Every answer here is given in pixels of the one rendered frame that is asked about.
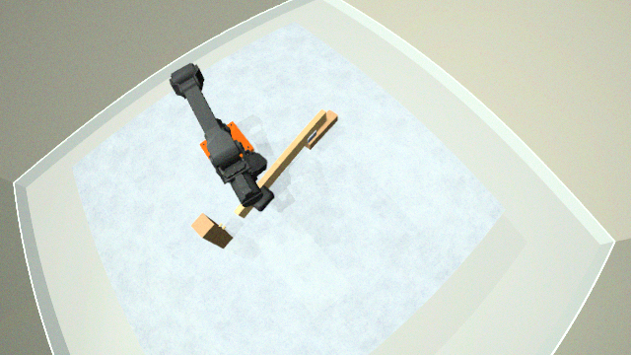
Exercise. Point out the long wooden rail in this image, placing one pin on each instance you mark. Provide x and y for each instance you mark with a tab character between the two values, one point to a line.
287	157

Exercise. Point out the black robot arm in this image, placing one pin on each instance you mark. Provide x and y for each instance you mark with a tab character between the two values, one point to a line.
223	149

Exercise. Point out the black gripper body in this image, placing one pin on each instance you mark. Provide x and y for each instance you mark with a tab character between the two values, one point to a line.
265	200

